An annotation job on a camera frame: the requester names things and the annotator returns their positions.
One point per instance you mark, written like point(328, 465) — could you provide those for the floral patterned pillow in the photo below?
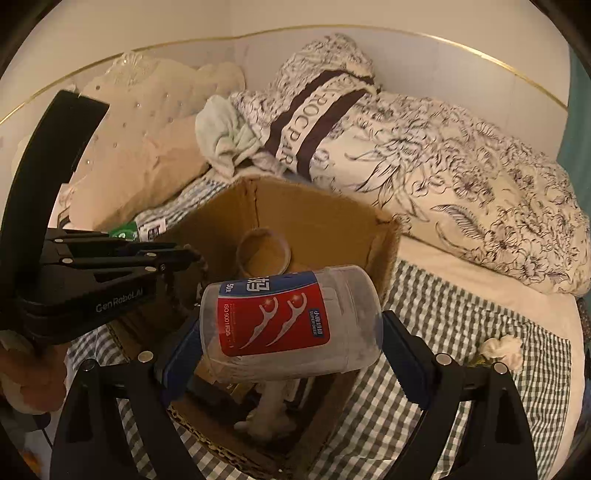
point(461, 184)

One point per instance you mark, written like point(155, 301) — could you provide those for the cream bedsheet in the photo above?
point(461, 258)

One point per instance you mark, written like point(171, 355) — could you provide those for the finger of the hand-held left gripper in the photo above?
point(138, 261)
point(83, 240)

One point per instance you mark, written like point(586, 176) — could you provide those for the floral pillow with dark stripe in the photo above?
point(332, 60)

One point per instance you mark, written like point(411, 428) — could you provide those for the teal curtain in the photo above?
point(579, 115)

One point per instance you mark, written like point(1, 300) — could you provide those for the person's left hand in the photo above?
point(32, 383)

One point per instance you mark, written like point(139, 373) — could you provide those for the white figurine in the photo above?
point(272, 410)

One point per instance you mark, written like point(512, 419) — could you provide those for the green snack packet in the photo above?
point(124, 230)

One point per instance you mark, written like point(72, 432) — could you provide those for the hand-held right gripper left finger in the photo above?
point(182, 355)

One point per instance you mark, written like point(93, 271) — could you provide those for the brown cardboard box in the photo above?
point(323, 221)

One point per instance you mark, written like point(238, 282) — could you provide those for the white headboard with gold trim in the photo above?
point(231, 60)

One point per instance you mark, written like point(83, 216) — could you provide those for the green checkered cloth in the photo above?
point(461, 300)

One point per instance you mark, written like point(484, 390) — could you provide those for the clear floss pick jar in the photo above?
point(286, 323)

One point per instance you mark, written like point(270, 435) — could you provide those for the cream beaded pillow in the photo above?
point(152, 115)

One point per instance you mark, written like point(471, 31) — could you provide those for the light green cloth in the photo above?
point(221, 134)

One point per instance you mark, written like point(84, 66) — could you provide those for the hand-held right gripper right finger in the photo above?
point(406, 355)

